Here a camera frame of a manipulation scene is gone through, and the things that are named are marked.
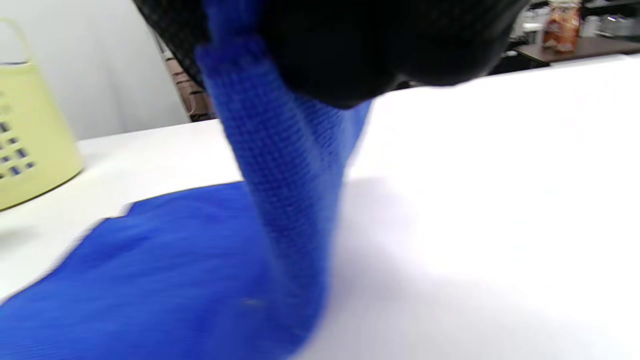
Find person's right hand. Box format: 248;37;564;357
132;0;531;110

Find blue towel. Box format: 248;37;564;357
0;0;373;360

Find yellow perforated laundry basket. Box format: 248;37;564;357
0;17;85;212

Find orange snack packet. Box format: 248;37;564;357
542;0;583;52

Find brown side table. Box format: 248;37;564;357
515;37;640;65

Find white partition panel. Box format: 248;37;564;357
0;0;191;141

